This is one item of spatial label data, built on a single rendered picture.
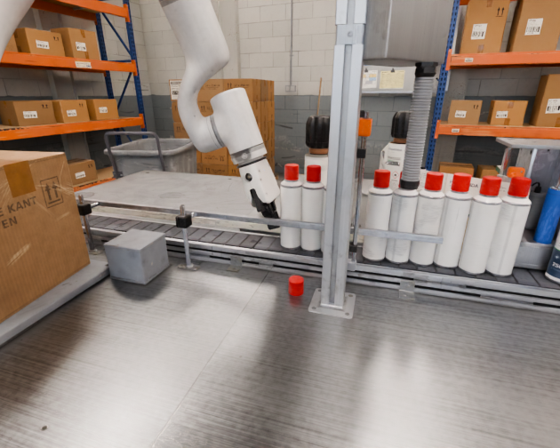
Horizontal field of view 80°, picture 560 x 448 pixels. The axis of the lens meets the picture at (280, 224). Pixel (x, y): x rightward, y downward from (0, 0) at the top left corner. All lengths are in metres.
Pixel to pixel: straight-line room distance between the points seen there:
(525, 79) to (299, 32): 2.93
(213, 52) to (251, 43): 5.04
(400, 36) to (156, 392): 0.63
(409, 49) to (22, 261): 0.78
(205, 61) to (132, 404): 0.60
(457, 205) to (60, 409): 0.76
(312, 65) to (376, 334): 4.92
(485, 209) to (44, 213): 0.88
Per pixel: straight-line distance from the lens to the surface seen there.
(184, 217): 0.81
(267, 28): 5.68
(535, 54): 4.38
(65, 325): 0.78
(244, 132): 0.77
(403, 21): 0.60
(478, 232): 0.79
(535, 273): 0.91
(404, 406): 0.56
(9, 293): 0.81
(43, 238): 0.84
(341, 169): 0.60
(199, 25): 0.74
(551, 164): 0.98
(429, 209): 0.76
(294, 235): 0.81
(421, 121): 0.64
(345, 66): 0.59
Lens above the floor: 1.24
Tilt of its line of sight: 21 degrees down
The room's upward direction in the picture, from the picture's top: straight up
